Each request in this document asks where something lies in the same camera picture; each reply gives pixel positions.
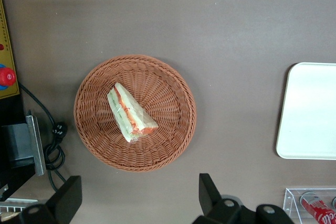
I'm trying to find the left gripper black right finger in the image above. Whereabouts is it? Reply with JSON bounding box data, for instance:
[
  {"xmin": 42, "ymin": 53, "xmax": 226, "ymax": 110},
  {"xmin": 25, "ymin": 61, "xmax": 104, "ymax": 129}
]
[{"xmin": 193, "ymin": 173, "xmax": 242, "ymax": 224}]

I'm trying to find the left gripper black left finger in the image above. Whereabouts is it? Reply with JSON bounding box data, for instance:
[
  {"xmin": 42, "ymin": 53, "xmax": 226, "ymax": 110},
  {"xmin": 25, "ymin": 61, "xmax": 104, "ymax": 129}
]
[{"xmin": 19, "ymin": 175, "xmax": 82, "ymax": 224}]

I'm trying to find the triangle sandwich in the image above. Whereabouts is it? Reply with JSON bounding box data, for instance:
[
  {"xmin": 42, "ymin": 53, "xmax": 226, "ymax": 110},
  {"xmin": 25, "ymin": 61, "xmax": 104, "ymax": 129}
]
[{"xmin": 107, "ymin": 82, "xmax": 159, "ymax": 143}]

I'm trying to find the round brown wicker basket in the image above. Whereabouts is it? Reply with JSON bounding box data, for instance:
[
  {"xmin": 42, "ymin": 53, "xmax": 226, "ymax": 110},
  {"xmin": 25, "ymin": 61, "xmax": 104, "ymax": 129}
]
[{"xmin": 73, "ymin": 55, "xmax": 197, "ymax": 173}]

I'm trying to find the beige plastic tray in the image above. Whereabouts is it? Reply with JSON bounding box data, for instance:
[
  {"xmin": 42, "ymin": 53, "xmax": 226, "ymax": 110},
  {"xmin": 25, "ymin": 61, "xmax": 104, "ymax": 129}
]
[{"xmin": 275, "ymin": 62, "xmax": 336, "ymax": 161}]

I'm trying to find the black fryer with yellow panel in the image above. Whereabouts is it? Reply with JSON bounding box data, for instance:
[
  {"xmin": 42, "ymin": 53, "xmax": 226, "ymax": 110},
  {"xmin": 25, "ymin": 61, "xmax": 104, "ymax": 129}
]
[{"xmin": 0, "ymin": 0, "xmax": 47, "ymax": 202}]

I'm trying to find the clear acrylic bottle rack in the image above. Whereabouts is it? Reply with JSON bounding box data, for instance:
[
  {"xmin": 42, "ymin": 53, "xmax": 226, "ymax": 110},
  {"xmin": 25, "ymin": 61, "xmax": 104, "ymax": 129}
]
[{"xmin": 282, "ymin": 187, "xmax": 336, "ymax": 224}]

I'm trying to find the red cola bottle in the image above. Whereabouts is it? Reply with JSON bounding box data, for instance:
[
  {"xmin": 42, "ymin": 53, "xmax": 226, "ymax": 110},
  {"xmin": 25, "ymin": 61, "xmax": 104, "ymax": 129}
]
[{"xmin": 300, "ymin": 191, "xmax": 336, "ymax": 224}]

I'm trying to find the red emergency stop button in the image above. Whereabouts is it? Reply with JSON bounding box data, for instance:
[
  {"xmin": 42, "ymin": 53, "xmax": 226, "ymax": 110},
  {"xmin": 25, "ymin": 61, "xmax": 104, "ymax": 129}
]
[{"xmin": 0, "ymin": 63, "xmax": 17, "ymax": 90}]

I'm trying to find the white wire rack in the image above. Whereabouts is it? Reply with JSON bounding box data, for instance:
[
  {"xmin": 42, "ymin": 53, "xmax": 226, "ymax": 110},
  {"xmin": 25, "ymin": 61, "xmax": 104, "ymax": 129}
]
[{"xmin": 0, "ymin": 197, "xmax": 40, "ymax": 221}]

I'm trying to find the black power cable with plug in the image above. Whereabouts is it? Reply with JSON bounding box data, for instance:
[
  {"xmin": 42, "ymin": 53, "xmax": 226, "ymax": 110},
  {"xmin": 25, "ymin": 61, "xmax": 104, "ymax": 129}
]
[{"xmin": 18, "ymin": 82, "xmax": 68, "ymax": 192}]

